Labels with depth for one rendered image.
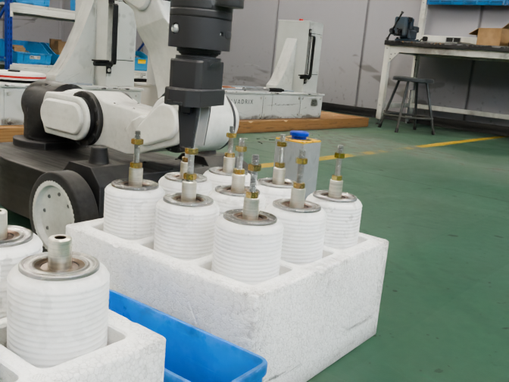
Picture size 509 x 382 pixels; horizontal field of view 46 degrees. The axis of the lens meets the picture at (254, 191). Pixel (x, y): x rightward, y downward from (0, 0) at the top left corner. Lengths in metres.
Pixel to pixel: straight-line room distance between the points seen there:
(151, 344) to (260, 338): 0.20
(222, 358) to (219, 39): 0.42
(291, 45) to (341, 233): 3.77
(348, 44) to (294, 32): 2.06
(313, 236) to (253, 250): 0.14
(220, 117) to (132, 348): 0.82
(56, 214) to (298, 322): 0.68
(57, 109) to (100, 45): 1.72
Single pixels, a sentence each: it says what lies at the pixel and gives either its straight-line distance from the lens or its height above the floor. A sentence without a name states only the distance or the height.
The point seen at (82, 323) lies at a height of 0.21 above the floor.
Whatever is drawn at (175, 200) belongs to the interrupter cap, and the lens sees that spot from 0.88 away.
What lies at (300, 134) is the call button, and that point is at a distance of 1.23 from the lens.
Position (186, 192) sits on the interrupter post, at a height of 0.27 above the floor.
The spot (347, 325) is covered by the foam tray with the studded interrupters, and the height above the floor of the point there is 0.06.
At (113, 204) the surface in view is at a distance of 0.95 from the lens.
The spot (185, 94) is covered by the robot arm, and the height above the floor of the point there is 0.41.
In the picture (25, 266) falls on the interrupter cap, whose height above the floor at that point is 0.25.
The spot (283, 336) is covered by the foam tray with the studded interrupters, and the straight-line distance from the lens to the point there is 0.83.
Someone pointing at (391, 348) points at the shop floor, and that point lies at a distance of 1.09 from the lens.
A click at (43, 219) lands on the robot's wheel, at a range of 1.40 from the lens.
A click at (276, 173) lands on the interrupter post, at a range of 1.07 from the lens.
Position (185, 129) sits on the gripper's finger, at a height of 0.36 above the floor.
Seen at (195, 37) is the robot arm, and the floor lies 0.49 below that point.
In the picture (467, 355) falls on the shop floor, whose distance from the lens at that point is 1.13.
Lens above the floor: 0.46
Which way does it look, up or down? 12 degrees down
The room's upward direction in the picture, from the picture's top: 5 degrees clockwise
